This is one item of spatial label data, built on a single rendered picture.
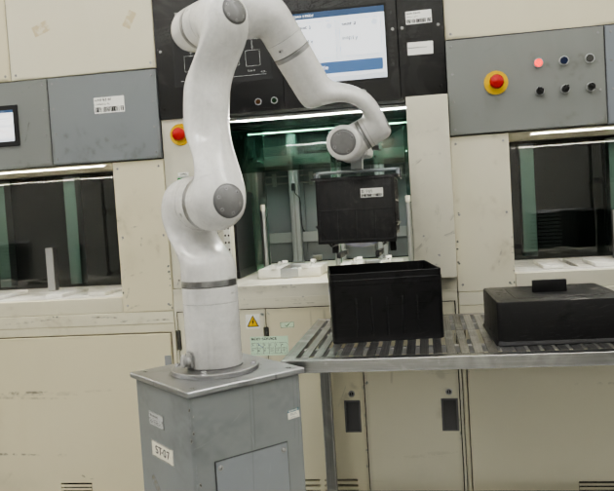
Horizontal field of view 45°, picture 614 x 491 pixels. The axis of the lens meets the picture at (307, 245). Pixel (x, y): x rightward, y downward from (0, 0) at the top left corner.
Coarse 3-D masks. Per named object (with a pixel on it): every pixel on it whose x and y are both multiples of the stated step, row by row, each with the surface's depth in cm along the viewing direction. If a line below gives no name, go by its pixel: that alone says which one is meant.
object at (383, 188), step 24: (360, 168) 207; (336, 192) 200; (360, 192) 199; (384, 192) 198; (336, 216) 200; (360, 216) 199; (384, 216) 198; (336, 240) 201; (360, 240) 200; (384, 240) 199
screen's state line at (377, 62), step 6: (348, 60) 222; (354, 60) 222; (360, 60) 222; (366, 60) 222; (372, 60) 221; (378, 60) 221; (324, 66) 224; (330, 66) 223; (336, 66) 223; (342, 66) 223; (348, 66) 223; (354, 66) 222; (360, 66) 222; (366, 66) 222; (372, 66) 221; (378, 66) 221; (330, 72) 223; (336, 72) 223
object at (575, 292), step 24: (504, 288) 191; (528, 288) 188; (552, 288) 180; (576, 288) 182; (600, 288) 180; (504, 312) 168; (528, 312) 167; (552, 312) 167; (576, 312) 166; (600, 312) 165; (504, 336) 168; (528, 336) 168; (552, 336) 167; (576, 336) 166; (600, 336) 166
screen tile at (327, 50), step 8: (304, 24) 224; (312, 24) 223; (320, 24) 223; (304, 32) 224; (312, 32) 224; (320, 32) 223; (328, 32) 223; (328, 40) 223; (312, 48) 224; (320, 48) 224; (328, 48) 223; (320, 56) 224; (328, 56) 223; (336, 56) 223
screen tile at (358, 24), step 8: (376, 16) 220; (344, 24) 222; (352, 24) 222; (360, 24) 221; (368, 24) 221; (376, 24) 220; (344, 32) 222; (352, 32) 222; (360, 32) 221; (376, 32) 221; (360, 40) 222; (368, 40) 221; (376, 40) 221; (344, 48) 222; (352, 48) 222; (360, 48) 222; (368, 48) 221; (376, 48) 221; (344, 56) 223
